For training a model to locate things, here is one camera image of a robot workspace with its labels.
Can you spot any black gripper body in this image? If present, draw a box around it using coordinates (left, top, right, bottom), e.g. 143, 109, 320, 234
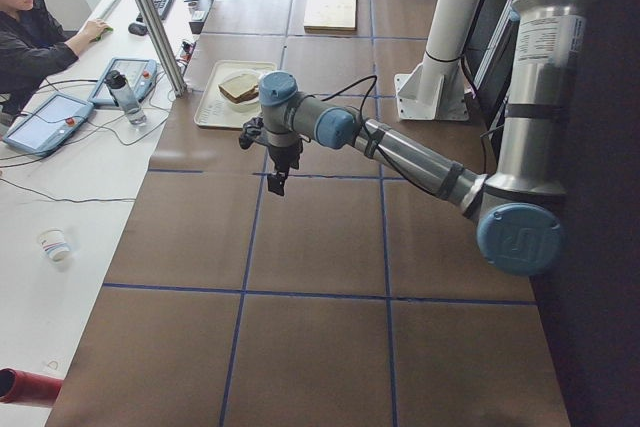
266, 131, 303, 173

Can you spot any white round plate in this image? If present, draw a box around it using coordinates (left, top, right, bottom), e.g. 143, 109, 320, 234
218, 69, 259, 105

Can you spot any bread slice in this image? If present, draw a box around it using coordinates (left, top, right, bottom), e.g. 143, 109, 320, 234
218, 73, 258, 103

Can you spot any person's hand on desk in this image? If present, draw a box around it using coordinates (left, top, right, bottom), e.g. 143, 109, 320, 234
78, 19, 112, 43

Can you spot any cream bear serving tray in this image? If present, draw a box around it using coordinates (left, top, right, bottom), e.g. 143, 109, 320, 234
194, 60, 276, 129

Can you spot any bamboo cutting board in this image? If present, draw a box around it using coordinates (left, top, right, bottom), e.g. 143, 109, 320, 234
303, 0, 357, 32

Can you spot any blue teach pendant far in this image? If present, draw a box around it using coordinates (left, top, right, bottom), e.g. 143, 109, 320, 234
88, 57, 160, 108

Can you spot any blue teach pendant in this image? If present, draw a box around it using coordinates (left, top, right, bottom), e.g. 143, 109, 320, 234
88, 57, 160, 108
3, 93, 94, 156

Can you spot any clear water bottle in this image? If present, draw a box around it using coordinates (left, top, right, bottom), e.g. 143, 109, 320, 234
104, 69, 147, 126

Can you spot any black computer mouse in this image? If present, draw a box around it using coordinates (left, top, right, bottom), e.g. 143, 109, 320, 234
128, 22, 148, 36

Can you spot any paper cup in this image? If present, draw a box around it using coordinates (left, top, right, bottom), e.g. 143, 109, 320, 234
37, 229, 71, 262

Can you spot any blue teach pendant near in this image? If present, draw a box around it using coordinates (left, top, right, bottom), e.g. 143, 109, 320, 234
3, 93, 94, 156

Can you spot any person in black jacket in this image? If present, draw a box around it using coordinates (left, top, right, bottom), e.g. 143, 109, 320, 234
1, 0, 93, 126

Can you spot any red cylinder object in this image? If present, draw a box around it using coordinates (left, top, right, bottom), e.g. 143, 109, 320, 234
1, 368, 63, 407

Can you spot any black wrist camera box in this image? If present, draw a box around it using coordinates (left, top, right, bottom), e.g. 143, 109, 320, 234
238, 116, 267, 150

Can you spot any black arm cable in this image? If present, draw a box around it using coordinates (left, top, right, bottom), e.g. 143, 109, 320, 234
319, 74, 501, 198

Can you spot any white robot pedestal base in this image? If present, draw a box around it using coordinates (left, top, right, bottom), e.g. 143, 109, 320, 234
394, 0, 480, 122

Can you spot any aluminium camera post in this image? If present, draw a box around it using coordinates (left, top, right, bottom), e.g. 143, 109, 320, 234
135, 0, 187, 98

